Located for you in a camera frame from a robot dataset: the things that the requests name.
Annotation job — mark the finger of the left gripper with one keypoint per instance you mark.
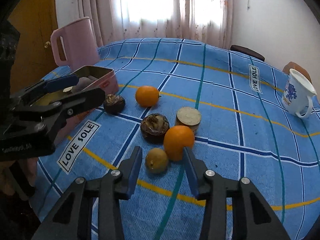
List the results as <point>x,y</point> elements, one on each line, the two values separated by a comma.
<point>42,119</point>
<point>44,87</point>

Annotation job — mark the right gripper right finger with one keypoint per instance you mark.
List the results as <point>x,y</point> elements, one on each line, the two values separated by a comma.
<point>253,218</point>

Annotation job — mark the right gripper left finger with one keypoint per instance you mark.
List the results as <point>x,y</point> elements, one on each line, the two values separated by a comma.
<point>71,216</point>

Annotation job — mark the orange fruit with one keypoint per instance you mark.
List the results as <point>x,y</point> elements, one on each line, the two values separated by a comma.
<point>176,139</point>
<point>147,96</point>

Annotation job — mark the green-brown round fruit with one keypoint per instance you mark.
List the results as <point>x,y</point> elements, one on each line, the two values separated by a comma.
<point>156,161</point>

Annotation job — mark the cut sweet potato piece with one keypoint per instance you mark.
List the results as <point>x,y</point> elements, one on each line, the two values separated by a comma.
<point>188,116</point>

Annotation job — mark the person's left hand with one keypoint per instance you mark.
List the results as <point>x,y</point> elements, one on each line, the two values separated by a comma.
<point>19,177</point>

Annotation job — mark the purple round turnip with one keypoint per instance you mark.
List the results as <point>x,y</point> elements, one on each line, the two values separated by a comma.
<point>82,84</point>

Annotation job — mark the pink plastic pitcher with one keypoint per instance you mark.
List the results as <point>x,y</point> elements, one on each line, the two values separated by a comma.
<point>78,40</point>

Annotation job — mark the pink metal tin box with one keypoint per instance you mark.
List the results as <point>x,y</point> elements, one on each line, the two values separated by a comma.
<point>104,78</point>

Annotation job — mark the wooden door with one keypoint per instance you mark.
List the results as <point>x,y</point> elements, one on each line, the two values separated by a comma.
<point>35,20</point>

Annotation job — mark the sheer floral curtain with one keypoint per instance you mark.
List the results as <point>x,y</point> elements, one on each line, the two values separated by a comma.
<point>207,21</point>

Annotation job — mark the blue plaid tablecloth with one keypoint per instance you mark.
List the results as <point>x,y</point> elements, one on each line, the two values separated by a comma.
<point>230,108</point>

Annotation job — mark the white floral mug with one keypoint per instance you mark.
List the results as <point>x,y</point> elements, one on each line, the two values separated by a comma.
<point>298,94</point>

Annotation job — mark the brown leather armchair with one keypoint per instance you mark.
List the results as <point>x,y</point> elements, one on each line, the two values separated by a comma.
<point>293,65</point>

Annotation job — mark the dark round stool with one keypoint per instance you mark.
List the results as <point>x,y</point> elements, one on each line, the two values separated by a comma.
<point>247,51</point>

